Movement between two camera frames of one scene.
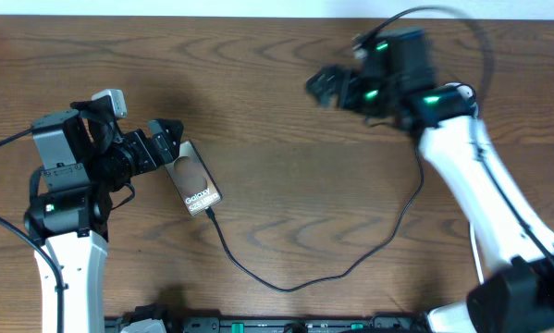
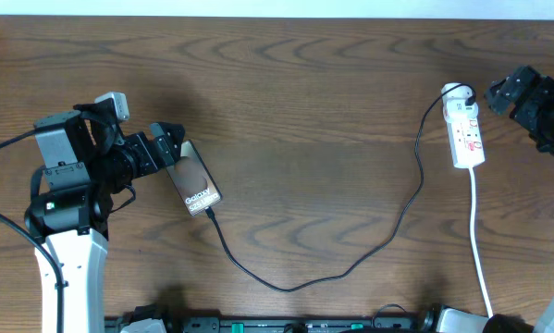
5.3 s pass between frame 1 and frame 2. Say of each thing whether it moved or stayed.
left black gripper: stayed
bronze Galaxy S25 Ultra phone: stayed
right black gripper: moved
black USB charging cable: stayed
